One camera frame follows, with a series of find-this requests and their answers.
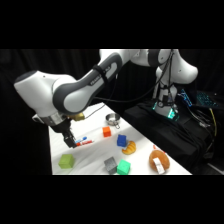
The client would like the blue cube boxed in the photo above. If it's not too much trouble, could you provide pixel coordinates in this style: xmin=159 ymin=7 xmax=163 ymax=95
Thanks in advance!
xmin=116 ymin=134 xmax=128 ymax=148

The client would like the teal green cube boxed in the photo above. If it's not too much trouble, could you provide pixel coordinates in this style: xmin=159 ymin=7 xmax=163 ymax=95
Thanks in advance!
xmin=116 ymin=158 xmax=132 ymax=176

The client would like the grey cube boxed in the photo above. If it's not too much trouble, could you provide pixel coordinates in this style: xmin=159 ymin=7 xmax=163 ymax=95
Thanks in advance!
xmin=103 ymin=156 xmax=119 ymax=175

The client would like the lime green cube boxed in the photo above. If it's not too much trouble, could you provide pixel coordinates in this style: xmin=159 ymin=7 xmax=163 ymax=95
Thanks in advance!
xmin=58 ymin=153 xmax=75 ymax=170

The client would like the brown bread toy with label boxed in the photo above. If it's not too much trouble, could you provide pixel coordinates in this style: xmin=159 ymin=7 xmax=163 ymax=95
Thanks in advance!
xmin=148 ymin=149 xmax=171 ymax=175

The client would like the orange cube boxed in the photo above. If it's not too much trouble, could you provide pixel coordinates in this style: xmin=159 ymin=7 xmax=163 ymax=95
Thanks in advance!
xmin=102 ymin=126 xmax=113 ymax=138

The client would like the black cloth covered stand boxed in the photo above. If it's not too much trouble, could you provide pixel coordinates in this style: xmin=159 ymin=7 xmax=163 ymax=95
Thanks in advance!
xmin=122 ymin=99 xmax=216 ymax=176

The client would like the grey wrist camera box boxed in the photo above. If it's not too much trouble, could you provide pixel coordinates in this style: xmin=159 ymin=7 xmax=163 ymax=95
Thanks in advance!
xmin=31 ymin=113 xmax=44 ymax=124

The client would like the small metal pot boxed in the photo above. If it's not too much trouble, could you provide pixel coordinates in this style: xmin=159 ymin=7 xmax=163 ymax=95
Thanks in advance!
xmin=105 ymin=112 xmax=122 ymax=130

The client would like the small green base light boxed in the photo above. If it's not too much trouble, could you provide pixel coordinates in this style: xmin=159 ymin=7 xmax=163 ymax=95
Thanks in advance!
xmin=167 ymin=108 xmax=180 ymax=122

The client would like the red pen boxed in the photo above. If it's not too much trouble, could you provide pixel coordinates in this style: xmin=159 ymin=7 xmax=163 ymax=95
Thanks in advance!
xmin=75 ymin=139 xmax=95 ymax=148

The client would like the yellow cable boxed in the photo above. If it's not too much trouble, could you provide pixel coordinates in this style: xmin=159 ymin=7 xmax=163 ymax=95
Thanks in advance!
xmin=209 ymin=108 xmax=218 ymax=138

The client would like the toy croissant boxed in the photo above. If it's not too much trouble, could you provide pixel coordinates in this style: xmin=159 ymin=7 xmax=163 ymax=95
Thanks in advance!
xmin=121 ymin=140 xmax=138 ymax=156

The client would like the black curtain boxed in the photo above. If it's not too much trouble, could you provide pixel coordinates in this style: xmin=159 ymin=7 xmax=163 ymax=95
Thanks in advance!
xmin=0 ymin=49 xmax=224 ymax=176

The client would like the backlit keyboard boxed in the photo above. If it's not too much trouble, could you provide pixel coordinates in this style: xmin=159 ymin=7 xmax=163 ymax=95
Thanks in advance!
xmin=195 ymin=91 xmax=220 ymax=108

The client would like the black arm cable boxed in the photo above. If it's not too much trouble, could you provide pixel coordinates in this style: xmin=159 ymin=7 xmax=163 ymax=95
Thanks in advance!
xmin=84 ymin=49 xmax=175 ymax=119

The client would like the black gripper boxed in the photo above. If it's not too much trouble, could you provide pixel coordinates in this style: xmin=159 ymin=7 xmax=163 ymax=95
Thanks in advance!
xmin=49 ymin=119 xmax=78 ymax=149

